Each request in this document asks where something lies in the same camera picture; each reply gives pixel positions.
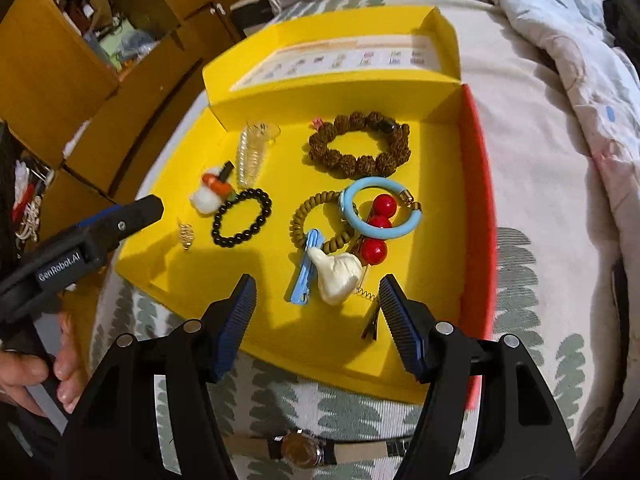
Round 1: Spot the snowman hair clip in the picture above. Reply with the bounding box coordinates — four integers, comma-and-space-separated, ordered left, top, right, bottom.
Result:
190, 160, 236, 217

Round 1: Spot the black bead bracelet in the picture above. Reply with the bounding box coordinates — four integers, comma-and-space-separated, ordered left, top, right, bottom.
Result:
210, 186, 274, 250

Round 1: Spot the blue hair clip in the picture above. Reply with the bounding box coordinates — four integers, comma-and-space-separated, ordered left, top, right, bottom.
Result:
290, 229, 324, 306

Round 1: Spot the pink floral quilt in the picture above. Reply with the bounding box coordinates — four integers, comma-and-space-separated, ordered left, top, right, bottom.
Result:
269, 0, 639, 276

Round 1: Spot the pearl clear hair claw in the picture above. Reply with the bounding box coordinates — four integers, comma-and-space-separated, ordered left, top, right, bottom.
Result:
236, 122, 281, 190

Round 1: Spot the yellow box lid with chart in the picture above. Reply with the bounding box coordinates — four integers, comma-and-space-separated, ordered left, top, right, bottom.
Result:
203, 6, 462, 130

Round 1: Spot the wooden wardrobe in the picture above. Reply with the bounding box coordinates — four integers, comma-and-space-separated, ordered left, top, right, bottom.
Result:
1, 0, 241, 238

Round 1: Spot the white conch shell hair clip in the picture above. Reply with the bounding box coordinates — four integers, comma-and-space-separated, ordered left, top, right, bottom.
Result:
306, 247, 364, 306

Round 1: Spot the small silver earring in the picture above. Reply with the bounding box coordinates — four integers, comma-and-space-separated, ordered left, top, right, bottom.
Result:
177, 220, 195, 252

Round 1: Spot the yellow cardboard box tray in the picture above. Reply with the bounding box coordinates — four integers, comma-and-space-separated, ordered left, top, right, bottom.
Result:
116, 75, 497, 403

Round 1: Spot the red ball hair tie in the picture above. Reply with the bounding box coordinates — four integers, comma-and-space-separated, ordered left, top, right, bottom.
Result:
357, 193, 399, 267

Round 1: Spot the brown rudraksha bead bracelet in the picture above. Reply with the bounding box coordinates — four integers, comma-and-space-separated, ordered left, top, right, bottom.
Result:
307, 110, 412, 179

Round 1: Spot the wristwatch with beige strap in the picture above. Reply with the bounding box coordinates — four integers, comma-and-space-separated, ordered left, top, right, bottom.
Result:
222, 429, 412, 469

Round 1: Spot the person's left hand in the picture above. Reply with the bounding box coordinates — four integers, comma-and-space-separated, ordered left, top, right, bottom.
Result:
1, 311, 88, 416

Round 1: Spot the light blue bangle ring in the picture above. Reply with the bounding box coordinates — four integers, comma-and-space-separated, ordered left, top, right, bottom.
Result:
339, 175, 423, 241

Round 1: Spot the brown spiral hair tie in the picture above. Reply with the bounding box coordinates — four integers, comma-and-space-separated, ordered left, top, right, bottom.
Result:
290, 188, 357, 255

